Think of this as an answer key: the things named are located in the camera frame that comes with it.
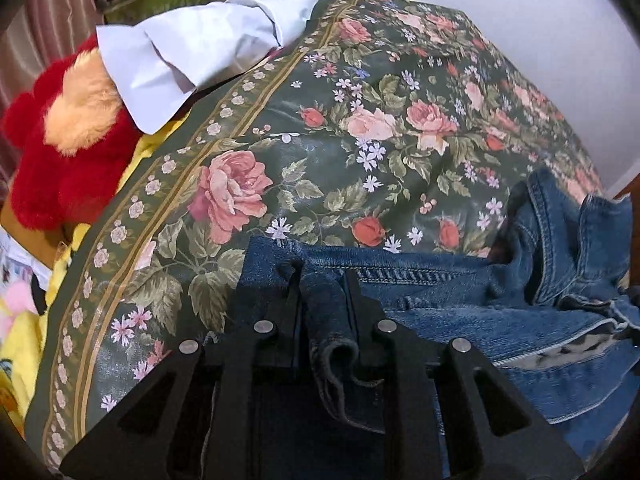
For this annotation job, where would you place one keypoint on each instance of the floral bedspread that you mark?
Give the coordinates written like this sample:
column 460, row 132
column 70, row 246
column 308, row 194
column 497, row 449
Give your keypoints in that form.
column 350, row 160

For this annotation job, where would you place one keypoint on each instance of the white cloth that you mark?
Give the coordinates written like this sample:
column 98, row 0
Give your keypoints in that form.
column 200, row 40

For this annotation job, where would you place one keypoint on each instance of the printed sheet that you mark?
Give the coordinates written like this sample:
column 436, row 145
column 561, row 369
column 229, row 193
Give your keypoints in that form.
column 17, row 270

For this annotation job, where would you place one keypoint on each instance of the red plush toy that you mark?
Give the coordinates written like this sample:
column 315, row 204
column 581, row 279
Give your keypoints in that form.
column 40, row 195

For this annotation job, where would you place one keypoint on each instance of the brown cardboard box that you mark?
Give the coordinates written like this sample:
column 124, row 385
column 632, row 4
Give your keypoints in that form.
column 25, row 240

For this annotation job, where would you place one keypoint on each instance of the blue denim jacket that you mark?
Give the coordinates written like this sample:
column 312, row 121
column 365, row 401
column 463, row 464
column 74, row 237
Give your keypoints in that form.
column 450, row 300

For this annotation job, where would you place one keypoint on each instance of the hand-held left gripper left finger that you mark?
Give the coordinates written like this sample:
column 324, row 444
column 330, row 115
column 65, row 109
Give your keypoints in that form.
column 287, row 310

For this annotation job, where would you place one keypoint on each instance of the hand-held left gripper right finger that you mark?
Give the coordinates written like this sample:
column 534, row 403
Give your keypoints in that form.
column 370, row 330

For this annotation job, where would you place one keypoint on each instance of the yellow blanket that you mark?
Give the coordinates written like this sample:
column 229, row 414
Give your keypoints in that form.
column 20, row 360

